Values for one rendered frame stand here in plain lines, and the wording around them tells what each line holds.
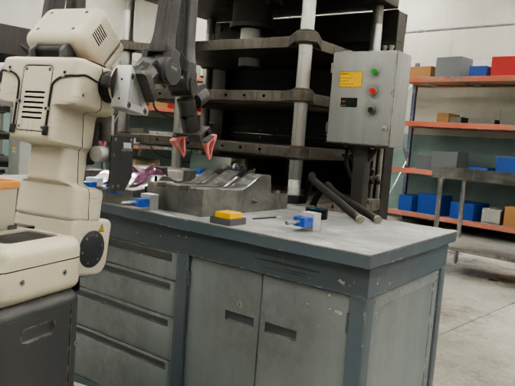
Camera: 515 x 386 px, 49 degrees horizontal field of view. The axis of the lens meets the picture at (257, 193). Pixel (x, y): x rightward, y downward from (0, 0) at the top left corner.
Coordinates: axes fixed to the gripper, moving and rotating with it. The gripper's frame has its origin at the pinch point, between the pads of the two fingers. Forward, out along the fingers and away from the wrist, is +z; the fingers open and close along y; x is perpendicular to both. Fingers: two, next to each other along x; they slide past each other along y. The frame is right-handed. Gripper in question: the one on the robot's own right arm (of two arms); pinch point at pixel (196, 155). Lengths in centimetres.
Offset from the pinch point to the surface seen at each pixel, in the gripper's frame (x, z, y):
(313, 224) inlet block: 5.8, 16.6, -40.9
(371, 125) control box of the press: -79, 22, -37
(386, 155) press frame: -139, 68, -29
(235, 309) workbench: 26, 38, -21
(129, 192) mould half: 6.1, 13.8, 26.2
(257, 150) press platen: -77, 38, 18
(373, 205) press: -117, 87, -27
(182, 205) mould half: 7.4, 15.3, 4.5
